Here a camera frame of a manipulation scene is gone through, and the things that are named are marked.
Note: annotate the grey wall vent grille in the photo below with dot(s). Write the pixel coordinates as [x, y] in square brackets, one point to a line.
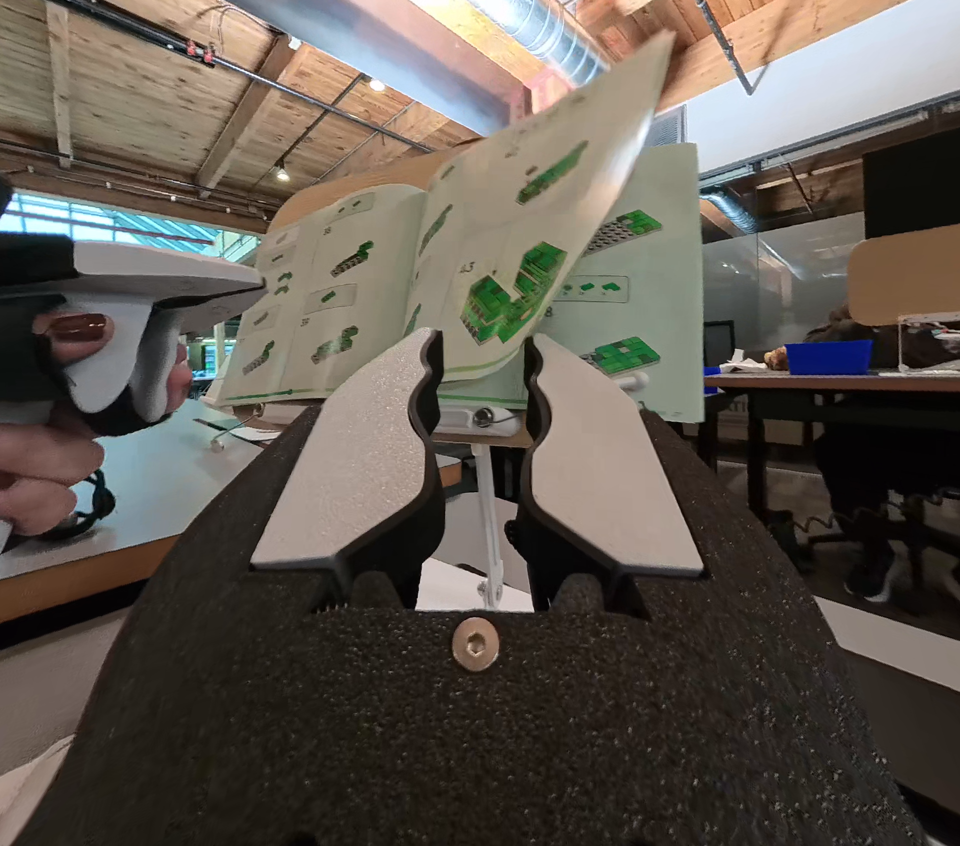
[667, 126]

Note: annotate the clear acrylic stand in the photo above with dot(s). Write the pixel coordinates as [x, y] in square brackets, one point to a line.
[926, 344]

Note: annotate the frosted glass partition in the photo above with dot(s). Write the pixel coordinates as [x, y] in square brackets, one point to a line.
[795, 291]

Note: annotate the white book stand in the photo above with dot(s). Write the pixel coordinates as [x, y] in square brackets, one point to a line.
[491, 486]

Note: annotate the blue plastic bin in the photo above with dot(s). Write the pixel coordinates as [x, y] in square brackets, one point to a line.
[829, 357]

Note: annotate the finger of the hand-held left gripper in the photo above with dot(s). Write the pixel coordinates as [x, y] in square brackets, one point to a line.
[165, 269]
[202, 312]

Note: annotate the black office chair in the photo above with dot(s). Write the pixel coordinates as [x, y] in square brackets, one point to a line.
[922, 524]

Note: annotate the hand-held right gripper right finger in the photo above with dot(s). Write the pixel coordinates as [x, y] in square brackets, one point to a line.
[607, 479]

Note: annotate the black ceiling pipe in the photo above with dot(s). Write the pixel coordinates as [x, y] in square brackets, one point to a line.
[187, 48]

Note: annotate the green brick instruction booklet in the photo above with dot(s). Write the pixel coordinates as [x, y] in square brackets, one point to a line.
[480, 246]

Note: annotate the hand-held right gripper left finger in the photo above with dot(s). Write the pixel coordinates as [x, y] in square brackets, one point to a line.
[352, 471]

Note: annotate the white crumpled tissue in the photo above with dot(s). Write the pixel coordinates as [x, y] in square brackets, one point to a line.
[739, 362]

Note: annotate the person's left hand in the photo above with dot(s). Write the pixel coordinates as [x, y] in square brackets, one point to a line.
[37, 464]

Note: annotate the brown office table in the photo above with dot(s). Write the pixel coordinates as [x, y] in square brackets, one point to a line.
[795, 385]

